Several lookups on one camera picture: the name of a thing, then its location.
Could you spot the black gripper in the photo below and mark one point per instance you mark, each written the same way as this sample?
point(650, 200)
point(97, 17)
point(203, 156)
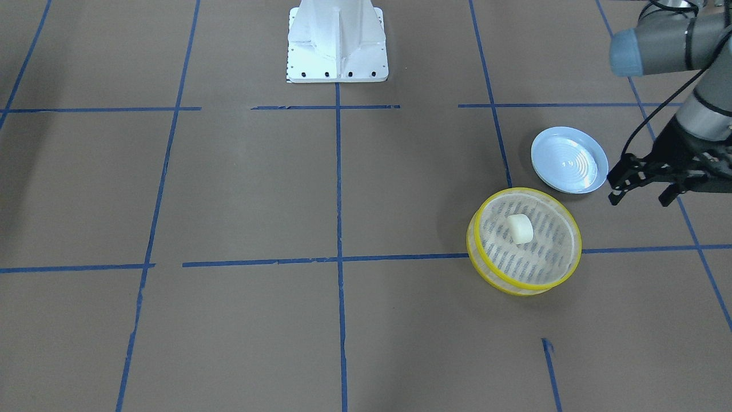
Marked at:
point(673, 150)

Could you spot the white steamed bun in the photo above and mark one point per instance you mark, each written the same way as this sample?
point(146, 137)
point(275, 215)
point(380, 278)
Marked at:
point(520, 228)

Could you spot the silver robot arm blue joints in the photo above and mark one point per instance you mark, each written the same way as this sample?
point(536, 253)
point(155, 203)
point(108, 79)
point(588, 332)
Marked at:
point(674, 36)

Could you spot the yellow bamboo steamer basket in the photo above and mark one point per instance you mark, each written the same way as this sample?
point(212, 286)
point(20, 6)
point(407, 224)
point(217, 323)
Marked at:
point(550, 258)

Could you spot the light blue plate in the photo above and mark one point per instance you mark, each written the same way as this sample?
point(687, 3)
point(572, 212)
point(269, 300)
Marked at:
point(569, 160)

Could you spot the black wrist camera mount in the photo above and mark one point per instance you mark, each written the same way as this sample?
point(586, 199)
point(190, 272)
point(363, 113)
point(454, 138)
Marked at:
point(710, 171)

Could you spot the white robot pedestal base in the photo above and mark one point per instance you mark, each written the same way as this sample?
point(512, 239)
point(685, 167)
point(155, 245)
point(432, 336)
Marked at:
point(336, 41)

